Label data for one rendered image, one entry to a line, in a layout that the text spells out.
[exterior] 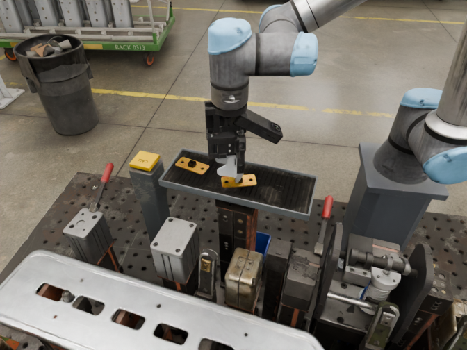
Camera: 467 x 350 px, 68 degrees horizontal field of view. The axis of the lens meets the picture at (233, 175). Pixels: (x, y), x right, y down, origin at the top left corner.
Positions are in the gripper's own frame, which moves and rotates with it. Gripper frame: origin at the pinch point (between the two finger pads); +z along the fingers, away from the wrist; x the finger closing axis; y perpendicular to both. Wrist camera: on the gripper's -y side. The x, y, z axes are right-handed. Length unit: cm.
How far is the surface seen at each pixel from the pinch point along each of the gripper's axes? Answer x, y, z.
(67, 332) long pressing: 25, 40, 18
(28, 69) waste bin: -193, 128, 55
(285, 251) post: 17.3, -8.2, 8.3
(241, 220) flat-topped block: 3.4, -0.3, 12.8
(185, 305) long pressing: 22.0, 15.0, 18.1
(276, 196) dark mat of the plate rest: 6.3, -8.1, 2.1
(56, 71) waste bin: -194, 109, 58
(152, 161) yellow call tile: -10.3, 21.4, 2.1
